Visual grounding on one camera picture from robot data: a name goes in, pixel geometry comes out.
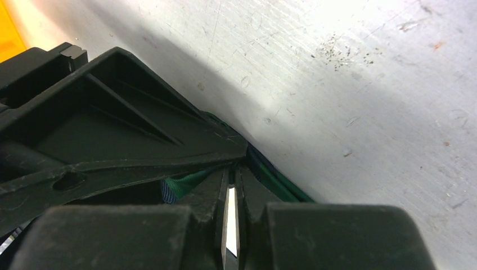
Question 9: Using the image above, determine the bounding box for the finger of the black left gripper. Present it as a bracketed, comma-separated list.
[1, 47, 247, 235]

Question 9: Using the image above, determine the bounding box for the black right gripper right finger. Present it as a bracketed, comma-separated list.
[235, 167, 435, 269]

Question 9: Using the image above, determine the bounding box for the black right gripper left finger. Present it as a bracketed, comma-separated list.
[8, 168, 229, 269]

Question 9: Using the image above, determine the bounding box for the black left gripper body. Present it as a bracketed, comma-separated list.
[1, 42, 88, 112]

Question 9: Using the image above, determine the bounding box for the green navy striped tie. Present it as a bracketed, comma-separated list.
[160, 111, 316, 205]

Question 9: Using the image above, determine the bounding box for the yellow plastic tray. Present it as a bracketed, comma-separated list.
[0, 1, 26, 62]

